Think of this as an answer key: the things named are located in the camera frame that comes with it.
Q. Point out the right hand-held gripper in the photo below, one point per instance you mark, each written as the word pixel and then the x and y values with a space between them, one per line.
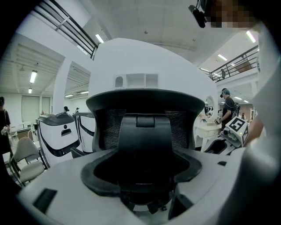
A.
pixel 236 131

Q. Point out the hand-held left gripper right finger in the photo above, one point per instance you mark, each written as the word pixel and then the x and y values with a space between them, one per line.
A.
pixel 210 182

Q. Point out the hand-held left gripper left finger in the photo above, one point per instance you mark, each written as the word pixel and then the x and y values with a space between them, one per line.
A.
pixel 72 204

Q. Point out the person's right forearm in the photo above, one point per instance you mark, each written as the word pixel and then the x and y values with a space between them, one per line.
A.
pixel 255 130

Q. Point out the beige padded chair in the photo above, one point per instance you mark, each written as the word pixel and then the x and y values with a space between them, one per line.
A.
pixel 28 153

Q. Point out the white ornate table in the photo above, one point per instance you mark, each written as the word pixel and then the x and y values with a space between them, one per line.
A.
pixel 207 131

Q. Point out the white and black pod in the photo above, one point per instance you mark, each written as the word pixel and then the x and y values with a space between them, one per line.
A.
pixel 57 136
pixel 86 134

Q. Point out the black balcony railing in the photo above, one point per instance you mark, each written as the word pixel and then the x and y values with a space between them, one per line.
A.
pixel 239 64
pixel 70 26

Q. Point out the ceiling tube light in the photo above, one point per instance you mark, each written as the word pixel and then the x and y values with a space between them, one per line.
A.
pixel 251 36
pixel 30 90
pixel 33 76
pixel 222 57
pixel 99 38

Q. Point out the black head-worn camera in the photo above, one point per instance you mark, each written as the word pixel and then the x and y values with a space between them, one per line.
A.
pixel 198 14

